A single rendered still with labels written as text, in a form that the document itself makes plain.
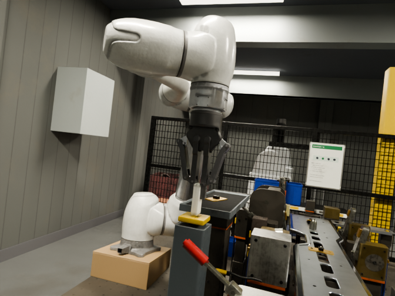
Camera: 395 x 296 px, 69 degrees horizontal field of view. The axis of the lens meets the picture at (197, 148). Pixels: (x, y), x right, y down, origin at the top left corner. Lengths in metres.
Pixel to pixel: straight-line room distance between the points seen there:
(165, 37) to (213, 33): 0.11
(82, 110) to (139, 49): 2.83
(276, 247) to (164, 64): 0.52
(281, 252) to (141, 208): 0.76
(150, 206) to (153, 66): 0.87
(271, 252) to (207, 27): 0.56
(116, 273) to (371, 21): 3.63
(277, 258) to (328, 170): 1.42
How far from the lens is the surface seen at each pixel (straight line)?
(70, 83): 3.58
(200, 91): 0.63
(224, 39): 0.66
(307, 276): 0.91
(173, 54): 0.62
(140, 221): 1.37
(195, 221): 0.65
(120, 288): 1.37
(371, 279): 1.26
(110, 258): 1.40
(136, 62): 0.63
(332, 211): 1.86
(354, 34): 3.94
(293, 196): 1.96
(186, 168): 0.66
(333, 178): 2.16
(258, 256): 0.80
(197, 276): 0.68
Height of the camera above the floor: 1.31
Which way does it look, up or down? level
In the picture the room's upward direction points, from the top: 6 degrees clockwise
